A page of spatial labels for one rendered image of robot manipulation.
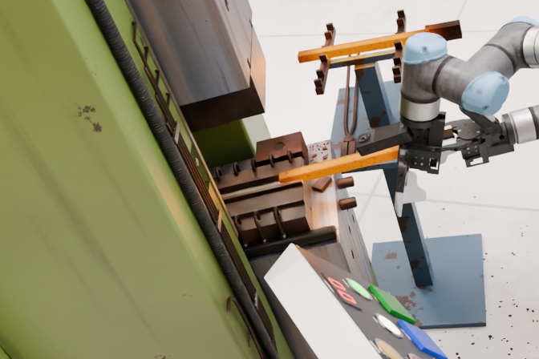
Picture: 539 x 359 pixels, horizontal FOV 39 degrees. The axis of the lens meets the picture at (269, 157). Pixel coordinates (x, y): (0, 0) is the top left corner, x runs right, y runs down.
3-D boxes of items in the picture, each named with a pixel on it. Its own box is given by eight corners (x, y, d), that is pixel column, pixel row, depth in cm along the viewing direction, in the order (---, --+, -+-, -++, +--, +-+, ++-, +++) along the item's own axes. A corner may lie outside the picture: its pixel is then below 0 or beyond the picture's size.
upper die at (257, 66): (265, 60, 167) (252, 23, 162) (265, 113, 152) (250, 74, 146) (90, 107, 175) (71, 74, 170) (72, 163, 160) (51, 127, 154)
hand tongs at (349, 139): (348, 50, 263) (347, 47, 262) (360, 48, 262) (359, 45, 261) (341, 164, 217) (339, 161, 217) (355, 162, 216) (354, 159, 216)
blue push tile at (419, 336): (424, 330, 137) (399, 317, 132) (449, 359, 131) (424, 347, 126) (418, 337, 137) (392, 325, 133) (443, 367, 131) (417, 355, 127)
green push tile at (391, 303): (394, 296, 144) (370, 284, 140) (417, 321, 138) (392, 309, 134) (388, 303, 145) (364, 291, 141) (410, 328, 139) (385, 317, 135)
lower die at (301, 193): (310, 179, 188) (300, 153, 183) (313, 236, 173) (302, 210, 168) (151, 217, 196) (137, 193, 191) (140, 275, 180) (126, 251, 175)
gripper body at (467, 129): (464, 169, 172) (518, 156, 169) (457, 140, 166) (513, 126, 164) (456, 148, 178) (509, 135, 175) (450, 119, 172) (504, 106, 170)
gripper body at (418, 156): (438, 179, 148) (444, 127, 141) (393, 173, 150) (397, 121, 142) (440, 155, 154) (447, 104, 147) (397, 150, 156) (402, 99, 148)
